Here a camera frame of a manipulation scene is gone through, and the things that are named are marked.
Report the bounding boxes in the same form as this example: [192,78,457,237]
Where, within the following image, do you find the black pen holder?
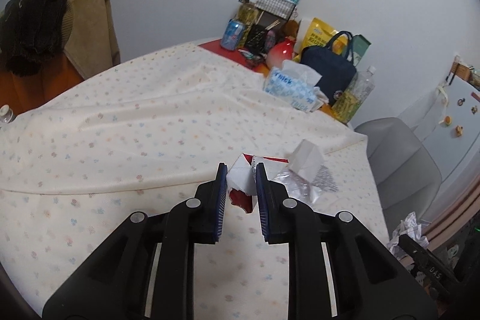
[244,24,269,52]

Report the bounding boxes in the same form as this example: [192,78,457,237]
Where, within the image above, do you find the tall olive oil bottle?
[237,1,260,47]

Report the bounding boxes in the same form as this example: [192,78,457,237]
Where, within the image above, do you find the grey upholstered chair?
[355,118,442,235]

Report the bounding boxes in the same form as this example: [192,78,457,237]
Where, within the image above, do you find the red white torn wrapper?
[226,154,289,214]

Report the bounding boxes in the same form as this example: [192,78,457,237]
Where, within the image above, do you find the navy tote bag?
[300,31,357,106]

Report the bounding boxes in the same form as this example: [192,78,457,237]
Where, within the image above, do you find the floral cream tablecloth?
[1,44,389,312]

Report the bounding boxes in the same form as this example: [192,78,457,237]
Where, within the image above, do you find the yellow snack bag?
[301,18,347,54]

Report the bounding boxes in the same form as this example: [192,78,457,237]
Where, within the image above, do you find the clear crumpled foil wrapper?
[273,165,338,207]

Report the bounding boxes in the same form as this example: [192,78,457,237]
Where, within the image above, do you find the printed paper ball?
[386,212,429,260]

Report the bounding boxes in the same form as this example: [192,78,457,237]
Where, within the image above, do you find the clear plastic oil bottle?
[332,66,376,124]

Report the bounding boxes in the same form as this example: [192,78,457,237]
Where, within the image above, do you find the white folded paper packet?
[287,140,325,183]

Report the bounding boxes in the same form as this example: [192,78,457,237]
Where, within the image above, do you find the blue soda can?
[220,19,245,51]

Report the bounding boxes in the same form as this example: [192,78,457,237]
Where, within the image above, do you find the red ceramic vase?
[265,36,295,69]

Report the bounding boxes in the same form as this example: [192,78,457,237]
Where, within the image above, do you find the black wire basket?
[237,0,298,22]

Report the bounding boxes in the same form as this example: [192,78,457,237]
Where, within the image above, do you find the green carton box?
[352,34,371,67]

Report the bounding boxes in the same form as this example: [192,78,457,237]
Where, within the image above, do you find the white refrigerator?
[400,77,480,223]

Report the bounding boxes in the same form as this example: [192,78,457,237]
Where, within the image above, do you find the blue tissue pack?
[263,60,329,112]

